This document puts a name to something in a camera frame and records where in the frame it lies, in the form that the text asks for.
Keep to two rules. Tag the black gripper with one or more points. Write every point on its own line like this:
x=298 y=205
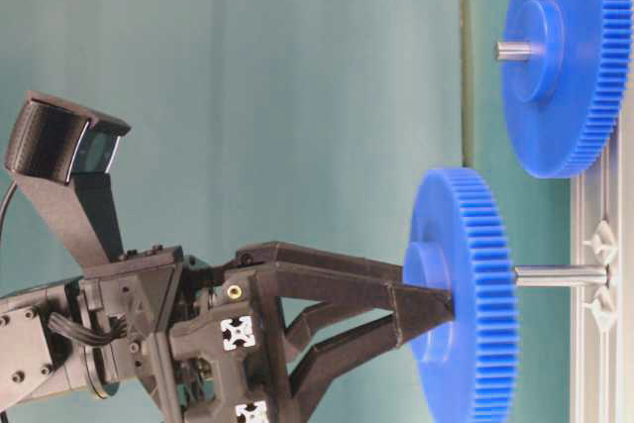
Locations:
x=210 y=344

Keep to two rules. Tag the small blue gear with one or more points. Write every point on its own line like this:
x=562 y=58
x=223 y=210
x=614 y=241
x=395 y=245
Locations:
x=457 y=242

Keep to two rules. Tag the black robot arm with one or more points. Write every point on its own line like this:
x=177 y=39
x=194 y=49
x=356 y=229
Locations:
x=42 y=333

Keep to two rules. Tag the lower steel shaft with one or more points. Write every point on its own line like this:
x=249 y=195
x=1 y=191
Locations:
x=561 y=276

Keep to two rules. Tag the steel shaft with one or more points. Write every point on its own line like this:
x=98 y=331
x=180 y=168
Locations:
x=561 y=276
x=513 y=51

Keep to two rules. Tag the upper steel shaft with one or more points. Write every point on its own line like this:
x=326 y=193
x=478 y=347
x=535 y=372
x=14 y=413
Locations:
x=513 y=51

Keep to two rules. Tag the large blue gear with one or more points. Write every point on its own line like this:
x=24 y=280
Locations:
x=562 y=104

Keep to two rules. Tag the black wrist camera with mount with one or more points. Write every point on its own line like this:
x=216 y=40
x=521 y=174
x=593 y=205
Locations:
x=59 y=154

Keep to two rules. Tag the aluminium extrusion frame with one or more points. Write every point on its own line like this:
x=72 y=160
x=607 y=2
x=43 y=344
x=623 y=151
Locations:
x=602 y=315

